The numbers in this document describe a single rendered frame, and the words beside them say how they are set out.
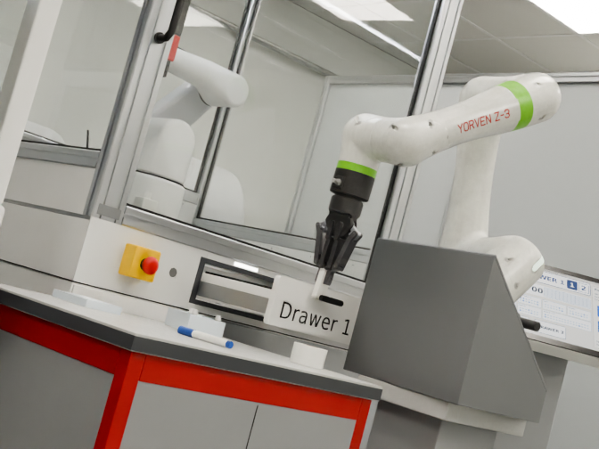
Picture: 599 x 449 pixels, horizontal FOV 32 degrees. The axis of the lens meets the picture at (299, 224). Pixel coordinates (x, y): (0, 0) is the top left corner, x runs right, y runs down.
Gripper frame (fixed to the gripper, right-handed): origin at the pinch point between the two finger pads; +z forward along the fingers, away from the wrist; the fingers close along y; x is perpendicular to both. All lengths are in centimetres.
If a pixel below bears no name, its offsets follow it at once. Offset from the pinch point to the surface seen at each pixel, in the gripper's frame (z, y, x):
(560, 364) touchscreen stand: 2, 4, 103
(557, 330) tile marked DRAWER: -7, 6, 94
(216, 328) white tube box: 15.2, -4.1, -23.5
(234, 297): 8.4, -16.6, -9.4
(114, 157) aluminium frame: -14, -32, -42
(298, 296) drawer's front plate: 4.0, -2.1, -4.4
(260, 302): 7.7, -7.7, -9.6
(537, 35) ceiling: -177, -190, 322
